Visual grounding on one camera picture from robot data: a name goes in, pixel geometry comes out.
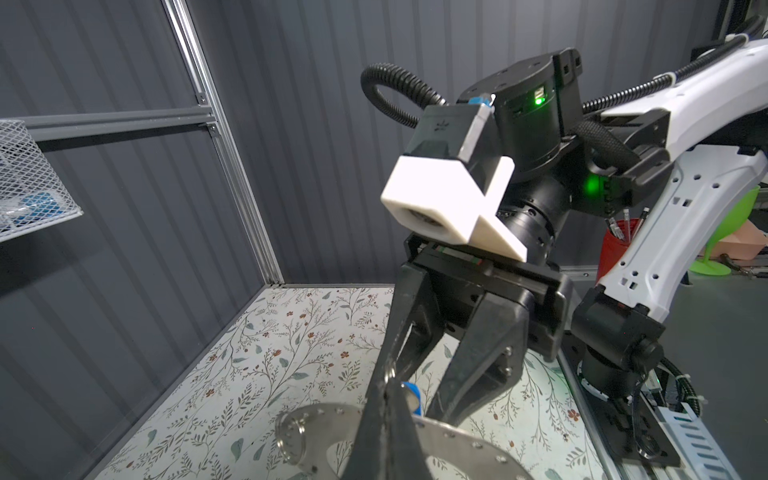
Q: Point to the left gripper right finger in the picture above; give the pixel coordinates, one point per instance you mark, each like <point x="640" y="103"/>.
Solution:
<point x="405" y="458"/>

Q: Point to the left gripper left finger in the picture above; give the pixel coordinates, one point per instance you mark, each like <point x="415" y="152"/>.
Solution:
<point x="368" y="456"/>

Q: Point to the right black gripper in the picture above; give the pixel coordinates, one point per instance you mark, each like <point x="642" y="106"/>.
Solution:
<point x="485" y="299"/>

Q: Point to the perforated metal ring disc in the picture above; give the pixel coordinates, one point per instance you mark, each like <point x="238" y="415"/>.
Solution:
<point x="305" y="435"/>

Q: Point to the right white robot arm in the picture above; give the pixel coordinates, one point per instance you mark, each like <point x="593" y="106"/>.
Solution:
<point x="542" y="223"/>

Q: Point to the red plastic cup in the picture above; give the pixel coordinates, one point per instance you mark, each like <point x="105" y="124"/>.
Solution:
<point x="613" y="248"/>

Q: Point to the green plastic goblet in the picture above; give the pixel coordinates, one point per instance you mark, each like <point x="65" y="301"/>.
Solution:
<point x="736" y="236"/>

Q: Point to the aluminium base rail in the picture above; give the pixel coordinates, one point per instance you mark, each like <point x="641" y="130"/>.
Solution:
<point x="608" y="355"/>

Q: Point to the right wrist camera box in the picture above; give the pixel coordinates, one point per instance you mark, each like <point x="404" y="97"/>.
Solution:
<point x="449" y="183"/>

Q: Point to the white slotted cable duct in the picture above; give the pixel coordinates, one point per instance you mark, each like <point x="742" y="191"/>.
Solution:
<point x="700" y="457"/>

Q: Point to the white wire mesh basket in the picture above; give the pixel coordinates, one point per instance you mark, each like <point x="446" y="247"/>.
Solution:
<point x="33" y="196"/>

